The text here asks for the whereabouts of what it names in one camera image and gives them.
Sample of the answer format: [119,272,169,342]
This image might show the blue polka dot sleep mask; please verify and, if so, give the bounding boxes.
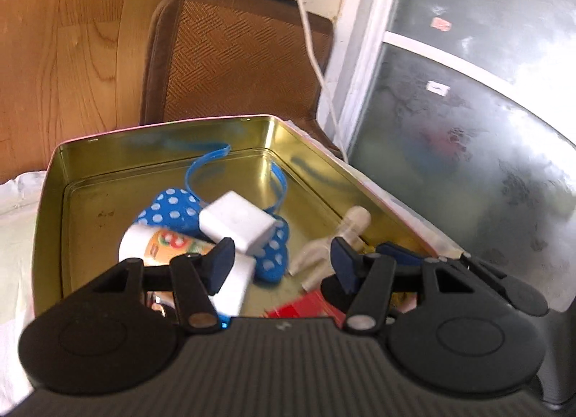
[135,143,291,285]

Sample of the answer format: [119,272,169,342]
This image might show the red cigarette box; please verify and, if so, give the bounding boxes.
[263,288,347,325]

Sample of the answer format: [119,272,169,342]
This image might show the brown woven chair cushion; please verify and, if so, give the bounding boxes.
[139,0,343,157]

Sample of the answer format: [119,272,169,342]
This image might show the pale bed sheet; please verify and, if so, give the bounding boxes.
[0,169,50,400]

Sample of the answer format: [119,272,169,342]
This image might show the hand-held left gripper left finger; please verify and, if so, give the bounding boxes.
[96,238,235,333]

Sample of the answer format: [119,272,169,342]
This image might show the frosted glass window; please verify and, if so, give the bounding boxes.
[317,0,576,314]

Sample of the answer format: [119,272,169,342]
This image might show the white small box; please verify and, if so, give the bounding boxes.
[211,255,257,316]

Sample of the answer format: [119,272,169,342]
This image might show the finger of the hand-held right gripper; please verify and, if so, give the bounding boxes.
[378,242,549,316]

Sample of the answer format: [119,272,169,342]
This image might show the white bottle with orange label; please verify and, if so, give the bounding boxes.
[118,224,217,271]

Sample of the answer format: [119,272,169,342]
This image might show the wooden headboard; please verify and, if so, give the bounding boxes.
[0,0,201,184]

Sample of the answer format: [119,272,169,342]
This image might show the white cable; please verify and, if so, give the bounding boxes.
[279,0,349,163]

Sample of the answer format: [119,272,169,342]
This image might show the white cube charger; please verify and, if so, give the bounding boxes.
[199,191,280,256]

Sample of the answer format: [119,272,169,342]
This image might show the gold metal tin box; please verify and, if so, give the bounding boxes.
[31,115,460,323]

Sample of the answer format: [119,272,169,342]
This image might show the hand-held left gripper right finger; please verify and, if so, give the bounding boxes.
[330,238,469,333]

